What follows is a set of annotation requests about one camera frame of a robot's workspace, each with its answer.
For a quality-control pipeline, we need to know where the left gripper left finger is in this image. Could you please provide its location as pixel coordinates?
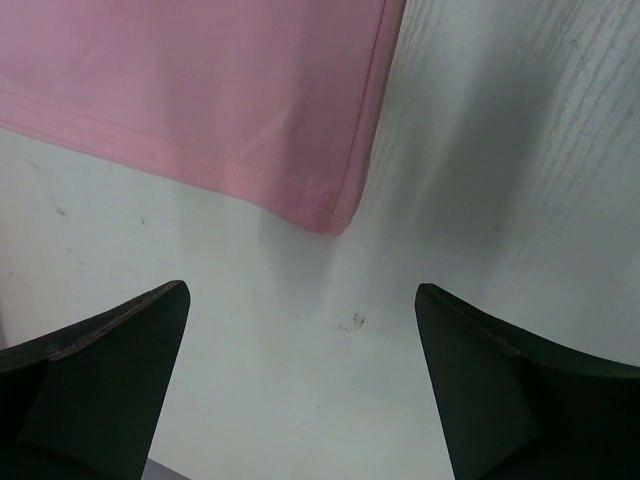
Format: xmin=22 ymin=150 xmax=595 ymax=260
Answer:
xmin=1 ymin=280 xmax=190 ymax=479

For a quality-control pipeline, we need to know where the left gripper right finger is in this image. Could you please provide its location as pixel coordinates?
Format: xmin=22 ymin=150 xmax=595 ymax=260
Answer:
xmin=415 ymin=284 xmax=639 ymax=479

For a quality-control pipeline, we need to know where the pink t shirt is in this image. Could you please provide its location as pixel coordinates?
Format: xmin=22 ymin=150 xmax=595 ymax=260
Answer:
xmin=1 ymin=1 xmax=405 ymax=235

